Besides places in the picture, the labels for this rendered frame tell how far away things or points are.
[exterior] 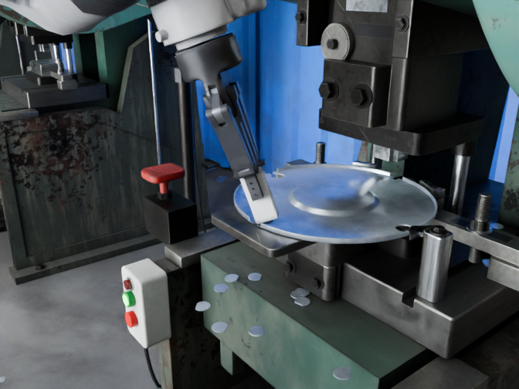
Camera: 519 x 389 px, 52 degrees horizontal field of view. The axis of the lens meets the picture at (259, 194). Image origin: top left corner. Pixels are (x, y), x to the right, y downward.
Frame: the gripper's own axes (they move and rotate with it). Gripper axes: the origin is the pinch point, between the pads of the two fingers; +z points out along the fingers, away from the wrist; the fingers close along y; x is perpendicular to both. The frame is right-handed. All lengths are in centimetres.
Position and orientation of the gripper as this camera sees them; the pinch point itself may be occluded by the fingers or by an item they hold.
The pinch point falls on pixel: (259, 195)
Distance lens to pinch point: 68.6
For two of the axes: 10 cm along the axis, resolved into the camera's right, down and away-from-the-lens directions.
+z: 3.2, 8.9, 3.2
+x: 9.4, -2.7, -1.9
